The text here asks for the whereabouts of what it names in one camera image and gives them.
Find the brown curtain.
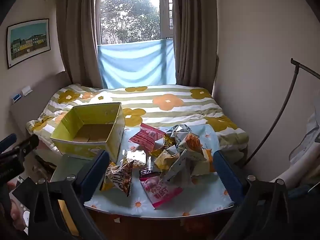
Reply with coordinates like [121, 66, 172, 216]
[55, 0, 103, 89]
[172, 0, 220, 90]

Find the light blue cloth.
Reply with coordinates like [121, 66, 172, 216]
[97, 39, 176, 89]

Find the person's left hand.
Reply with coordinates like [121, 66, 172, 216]
[6, 180, 28, 230]

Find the silver snack packet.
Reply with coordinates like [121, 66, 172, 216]
[166, 124, 192, 140]

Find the cream packet with orange edge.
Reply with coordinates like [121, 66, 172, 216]
[191, 149, 217, 177]

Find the striped floral blanket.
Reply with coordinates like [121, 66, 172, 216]
[26, 84, 249, 155]

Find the window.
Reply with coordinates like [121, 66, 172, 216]
[99, 0, 174, 46]

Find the beige headboard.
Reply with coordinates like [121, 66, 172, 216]
[10, 71, 73, 135]

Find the white grey snack packet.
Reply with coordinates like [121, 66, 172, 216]
[160, 152, 198, 180]

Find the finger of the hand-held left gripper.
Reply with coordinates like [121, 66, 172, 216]
[0, 135, 40, 160]
[0, 134, 17, 153]

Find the framed town picture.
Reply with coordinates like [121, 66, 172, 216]
[6, 19, 51, 70]

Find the white garment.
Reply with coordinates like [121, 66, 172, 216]
[289, 112, 320, 165]

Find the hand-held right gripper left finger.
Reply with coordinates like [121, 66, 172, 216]
[12, 150, 110, 240]

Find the pale yellow snack packet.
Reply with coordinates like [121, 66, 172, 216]
[153, 150, 180, 173]

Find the black metal rack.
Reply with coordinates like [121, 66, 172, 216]
[244, 58, 320, 167]

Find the gold foil snack packet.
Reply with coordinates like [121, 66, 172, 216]
[149, 135, 177, 158]

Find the pink and white snack packet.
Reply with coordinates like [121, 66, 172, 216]
[139, 175, 184, 210]

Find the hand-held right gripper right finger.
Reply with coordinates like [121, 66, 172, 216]
[212, 151, 293, 240]

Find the orange snack packet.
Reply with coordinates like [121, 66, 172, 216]
[176, 133, 203, 155]

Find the light blue floral tablecloth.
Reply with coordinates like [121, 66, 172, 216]
[84, 125, 235, 218]

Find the yellow-green cardboard box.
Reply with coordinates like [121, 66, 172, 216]
[50, 102, 126, 163]

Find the brown striped snack packet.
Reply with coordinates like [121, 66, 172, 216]
[99, 160, 135, 197]

